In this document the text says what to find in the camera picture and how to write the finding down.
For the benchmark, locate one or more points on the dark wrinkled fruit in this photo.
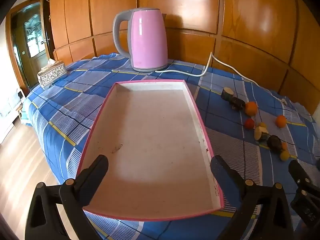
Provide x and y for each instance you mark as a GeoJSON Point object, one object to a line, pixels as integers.
{"type": "Point", "coordinates": [237, 103]}

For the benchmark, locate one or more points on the orange tangerine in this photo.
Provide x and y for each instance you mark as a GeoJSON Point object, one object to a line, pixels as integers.
{"type": "Point", "coordinates": [281, 121]}
{"type": "Point", "coordinates": [251, 108]}

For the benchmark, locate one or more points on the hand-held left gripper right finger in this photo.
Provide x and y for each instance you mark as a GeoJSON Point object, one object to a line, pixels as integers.
{"type": "Point", "coordinates": [221, 171]}

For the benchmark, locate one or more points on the small wooden stool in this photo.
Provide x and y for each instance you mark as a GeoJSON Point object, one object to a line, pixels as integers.
{"type": "Point", "coordinates": [20, 108]}

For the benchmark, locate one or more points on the white tray with pink rim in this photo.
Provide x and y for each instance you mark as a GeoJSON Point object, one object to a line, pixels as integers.
{"type": "Point", "coordinates": [150, 142]}

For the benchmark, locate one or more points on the dark sugarcane piece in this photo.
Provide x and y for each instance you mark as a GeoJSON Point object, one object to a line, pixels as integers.
{"type": "Point", "coordinates": [227, 93]}

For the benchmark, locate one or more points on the wooden panelled wardrobe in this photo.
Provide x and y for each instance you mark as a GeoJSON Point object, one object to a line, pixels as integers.
{"type": "Point", "coordinates": [175, 0]}

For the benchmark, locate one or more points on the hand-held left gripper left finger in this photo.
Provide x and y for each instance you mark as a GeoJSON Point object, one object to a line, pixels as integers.
{"type": "Point", "coordinates": [96, 170]}

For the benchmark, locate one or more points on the small pale yellow fruit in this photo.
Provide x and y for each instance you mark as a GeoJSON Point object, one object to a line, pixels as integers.
{"type": "Point", "coordinates": [262, 125]}

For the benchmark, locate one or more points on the silver patterned tissue box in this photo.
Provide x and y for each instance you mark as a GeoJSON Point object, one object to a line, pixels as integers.
{"type": "Point", "coordinates": [52, 76]}

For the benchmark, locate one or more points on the wooden glass door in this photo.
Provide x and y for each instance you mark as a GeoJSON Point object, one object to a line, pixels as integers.
{"type": "Point", "coordinates": [32, 42]}

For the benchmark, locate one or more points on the blue plaid bedsheet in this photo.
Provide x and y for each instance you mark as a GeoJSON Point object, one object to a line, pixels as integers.
{"type": "Point", "coordinates": [75, 110]}

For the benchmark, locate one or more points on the small red tomato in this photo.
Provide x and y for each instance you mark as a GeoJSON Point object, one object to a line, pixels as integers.
{"type": "Point", "coordinates": [249, 123]}

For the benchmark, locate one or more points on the cut dark-skinned fruit chunk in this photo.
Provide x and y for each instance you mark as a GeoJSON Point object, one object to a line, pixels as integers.
{"type": "Point", "coordinates": [260, 133]}

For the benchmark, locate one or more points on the pink electric kettle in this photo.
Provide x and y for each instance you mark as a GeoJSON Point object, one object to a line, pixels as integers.
{"type": "Point", "coordinates": [150, 42]}

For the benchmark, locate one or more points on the small orange carrot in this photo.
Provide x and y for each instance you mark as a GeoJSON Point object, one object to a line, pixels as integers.
{"type": "Point", "coordinates": [284, 146]}

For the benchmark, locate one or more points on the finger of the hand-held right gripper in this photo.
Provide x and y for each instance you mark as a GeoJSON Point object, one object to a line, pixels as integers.
{"type": "Point", "coordinates": [298, 176]}

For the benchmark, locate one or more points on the dark round fruit with stem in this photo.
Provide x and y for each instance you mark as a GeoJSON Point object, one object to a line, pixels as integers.
{"type": "Point", "coordinates": [274, 142]}

